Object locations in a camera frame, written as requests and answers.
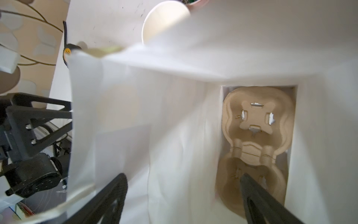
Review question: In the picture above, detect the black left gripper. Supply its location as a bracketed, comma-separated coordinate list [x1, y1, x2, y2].
[1, 93, 72, 198]

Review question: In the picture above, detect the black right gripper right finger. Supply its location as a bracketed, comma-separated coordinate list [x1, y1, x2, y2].
[240, 173, 303, 224]

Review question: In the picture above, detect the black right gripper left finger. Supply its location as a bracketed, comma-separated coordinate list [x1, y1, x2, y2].
[64, 173, 128, 224]

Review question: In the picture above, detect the single brown pulp cup carrier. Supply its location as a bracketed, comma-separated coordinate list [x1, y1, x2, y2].
[216, 86, 295, 217]

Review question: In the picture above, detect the green white paper gift bag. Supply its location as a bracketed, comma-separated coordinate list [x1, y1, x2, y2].
[16, 0, 358, 224]

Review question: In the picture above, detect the stack of paper cups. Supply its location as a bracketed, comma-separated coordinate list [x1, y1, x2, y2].
[141, 1, 191, 44]

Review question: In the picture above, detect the yellow black tape measure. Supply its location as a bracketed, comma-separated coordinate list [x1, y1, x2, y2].
[62, 44, 82, 66]

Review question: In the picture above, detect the pink straw holder cup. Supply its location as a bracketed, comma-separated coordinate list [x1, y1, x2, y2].
[179, 0, 210, 10]

